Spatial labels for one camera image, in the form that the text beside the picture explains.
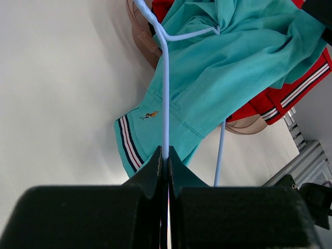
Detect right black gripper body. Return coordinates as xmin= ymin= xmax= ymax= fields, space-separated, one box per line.
xmin=301 ymin=0 xmax=332 ymax=44

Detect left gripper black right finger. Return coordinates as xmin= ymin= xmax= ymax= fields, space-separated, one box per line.
xmin=168 ymin=147 xmax=322 ymax=248

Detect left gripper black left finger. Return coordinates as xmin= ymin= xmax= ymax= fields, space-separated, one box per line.
xmin=1 ymin=147 xmax=163 ymax=248

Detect red trousers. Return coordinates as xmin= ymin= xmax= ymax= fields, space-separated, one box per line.
xmin=153 ymin=1 xmax=331 ymax=132

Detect pale blue wire hanger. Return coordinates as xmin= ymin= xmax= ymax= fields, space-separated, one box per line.
xmin=134 ymin=1 xmax=220 ymax=173

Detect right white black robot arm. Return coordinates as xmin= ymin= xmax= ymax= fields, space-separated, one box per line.
xmin=263 ymin=1 xmax=331 ymax=230

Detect translucent brown plastic basin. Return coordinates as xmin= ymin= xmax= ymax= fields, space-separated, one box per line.
xmin=126 ymin=0 xmax=268 ymax=135

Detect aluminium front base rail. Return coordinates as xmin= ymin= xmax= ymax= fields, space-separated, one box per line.
xmin=263 ymin=108 xmax=331 ymax=190

